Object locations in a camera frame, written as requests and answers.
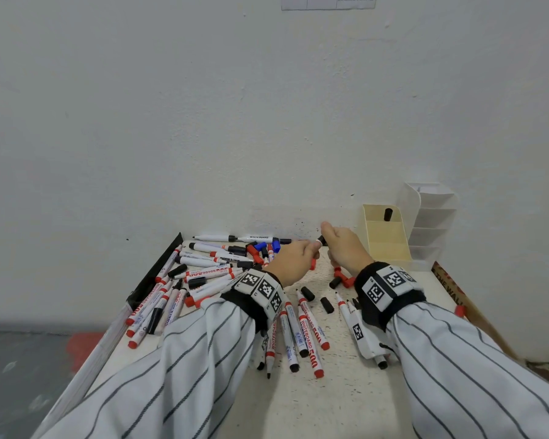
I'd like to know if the person's right hand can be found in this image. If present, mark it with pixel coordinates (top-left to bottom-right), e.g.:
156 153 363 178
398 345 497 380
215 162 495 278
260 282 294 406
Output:
320 221 376 277

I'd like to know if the person's left hand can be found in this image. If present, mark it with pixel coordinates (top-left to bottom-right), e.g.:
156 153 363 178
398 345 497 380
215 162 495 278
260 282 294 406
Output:
265 240 322 288

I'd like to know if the person's right forearm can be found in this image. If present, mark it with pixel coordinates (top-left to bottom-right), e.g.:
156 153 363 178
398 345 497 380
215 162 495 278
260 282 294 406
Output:
386 301 549 439

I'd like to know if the person's left forearm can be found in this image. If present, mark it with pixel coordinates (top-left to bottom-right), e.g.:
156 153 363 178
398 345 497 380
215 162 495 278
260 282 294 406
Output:
39 296 267 439

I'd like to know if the beige desk organizer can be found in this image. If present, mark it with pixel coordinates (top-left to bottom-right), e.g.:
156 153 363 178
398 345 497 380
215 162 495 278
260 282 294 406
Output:
357 204 415 264

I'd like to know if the black tagged left wristband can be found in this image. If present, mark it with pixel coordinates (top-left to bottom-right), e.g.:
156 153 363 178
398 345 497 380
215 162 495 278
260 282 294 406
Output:
220 268 285 335

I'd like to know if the black tagged wristband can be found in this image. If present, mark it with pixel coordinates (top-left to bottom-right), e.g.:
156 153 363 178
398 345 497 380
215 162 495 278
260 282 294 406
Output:
220 268 285 335
353 262 427 332

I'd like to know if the black tagged right wristband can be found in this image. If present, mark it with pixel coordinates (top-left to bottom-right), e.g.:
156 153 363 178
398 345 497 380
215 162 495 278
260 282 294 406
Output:
353 262 427 332

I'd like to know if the pile of whiteboard markers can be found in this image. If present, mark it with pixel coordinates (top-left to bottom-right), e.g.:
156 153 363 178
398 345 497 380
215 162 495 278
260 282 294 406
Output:
125 233 389 380

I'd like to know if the white tiered desk organizer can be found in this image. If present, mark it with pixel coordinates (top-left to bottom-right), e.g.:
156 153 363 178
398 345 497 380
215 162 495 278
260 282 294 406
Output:
395 181 459 273

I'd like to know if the brown cardboard box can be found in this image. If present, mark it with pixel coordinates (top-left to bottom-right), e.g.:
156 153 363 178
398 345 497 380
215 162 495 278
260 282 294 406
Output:
431 261 528 364

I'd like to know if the red object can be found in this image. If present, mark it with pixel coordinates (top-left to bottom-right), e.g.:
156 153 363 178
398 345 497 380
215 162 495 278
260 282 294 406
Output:
66 332 107 373

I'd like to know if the white tagged wrist camera box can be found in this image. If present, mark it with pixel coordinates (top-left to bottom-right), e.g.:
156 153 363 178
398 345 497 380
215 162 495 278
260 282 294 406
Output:
348 310 390 361

